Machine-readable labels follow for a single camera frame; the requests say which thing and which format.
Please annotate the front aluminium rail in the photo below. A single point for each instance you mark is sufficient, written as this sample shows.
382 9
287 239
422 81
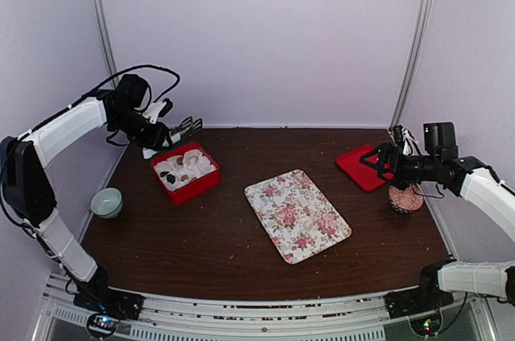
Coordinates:
358 317

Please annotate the red patterned ceramic bowl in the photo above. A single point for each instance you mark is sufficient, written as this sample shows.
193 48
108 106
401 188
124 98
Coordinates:
405 201

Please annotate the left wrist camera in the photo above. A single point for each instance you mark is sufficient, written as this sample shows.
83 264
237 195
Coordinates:
157 110

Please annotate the aluminium frame post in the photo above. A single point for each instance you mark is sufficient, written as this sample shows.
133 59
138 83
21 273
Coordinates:
102 27
420 26

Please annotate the pale green ceramic bowl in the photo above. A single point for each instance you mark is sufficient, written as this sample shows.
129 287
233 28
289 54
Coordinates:
106 203

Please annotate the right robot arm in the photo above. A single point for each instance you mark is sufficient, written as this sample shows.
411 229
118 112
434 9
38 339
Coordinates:
472 182

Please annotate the right aluminium frame post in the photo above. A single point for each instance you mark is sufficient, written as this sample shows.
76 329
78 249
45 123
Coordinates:
420 26

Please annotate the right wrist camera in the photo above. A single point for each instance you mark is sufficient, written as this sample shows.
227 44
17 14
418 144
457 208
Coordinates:
405 140

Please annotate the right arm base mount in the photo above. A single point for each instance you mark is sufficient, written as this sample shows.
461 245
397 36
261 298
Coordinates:
423 310

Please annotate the left aluminium frame post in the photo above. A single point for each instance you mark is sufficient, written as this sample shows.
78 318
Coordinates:
102 27

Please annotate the red box lid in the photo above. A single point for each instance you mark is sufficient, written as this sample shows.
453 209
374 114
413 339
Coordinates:
363 176

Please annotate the white rectangular chocolate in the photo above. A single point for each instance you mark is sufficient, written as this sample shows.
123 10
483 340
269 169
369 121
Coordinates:
303 201

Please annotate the black white kitchen tongs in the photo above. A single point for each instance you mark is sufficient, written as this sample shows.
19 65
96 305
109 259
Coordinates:
187 127

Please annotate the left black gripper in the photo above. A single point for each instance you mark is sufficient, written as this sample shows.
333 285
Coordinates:
156 140

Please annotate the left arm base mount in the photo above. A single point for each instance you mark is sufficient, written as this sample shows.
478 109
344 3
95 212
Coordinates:
108 314

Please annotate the floral serving tray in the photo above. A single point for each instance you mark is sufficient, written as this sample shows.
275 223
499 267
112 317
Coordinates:
275 203

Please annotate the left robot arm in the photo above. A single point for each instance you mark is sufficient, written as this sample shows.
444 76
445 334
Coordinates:
122 103

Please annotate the red chocolate box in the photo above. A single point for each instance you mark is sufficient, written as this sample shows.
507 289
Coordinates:
204 175

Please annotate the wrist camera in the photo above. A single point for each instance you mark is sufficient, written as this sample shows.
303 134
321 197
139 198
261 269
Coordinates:
157 110
405 140

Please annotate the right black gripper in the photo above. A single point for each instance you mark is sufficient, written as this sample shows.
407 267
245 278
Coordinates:
398 181

